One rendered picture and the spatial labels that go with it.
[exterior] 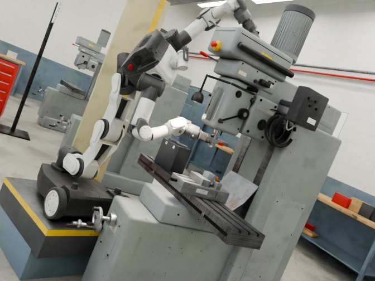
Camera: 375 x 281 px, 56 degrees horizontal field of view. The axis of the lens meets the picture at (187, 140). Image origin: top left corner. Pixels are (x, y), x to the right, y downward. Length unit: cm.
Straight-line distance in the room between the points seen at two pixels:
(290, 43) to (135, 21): 185
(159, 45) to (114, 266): 129
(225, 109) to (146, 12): 193
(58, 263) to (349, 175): 510
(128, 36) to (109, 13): 754
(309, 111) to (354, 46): 542
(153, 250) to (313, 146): 122
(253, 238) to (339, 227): 469
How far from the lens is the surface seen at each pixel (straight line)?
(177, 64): 216
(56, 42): 1090
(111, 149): 251
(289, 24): 238
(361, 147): 659
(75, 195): 235
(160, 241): 211
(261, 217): 237
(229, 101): 209
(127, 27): 370
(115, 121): 243
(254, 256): 249
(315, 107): 217
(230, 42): 205
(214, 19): 245
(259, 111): 221
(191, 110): 942
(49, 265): 256
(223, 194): 217
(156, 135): 206
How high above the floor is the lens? 135
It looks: 5 degrees down
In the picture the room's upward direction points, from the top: 22 degrees clockwise
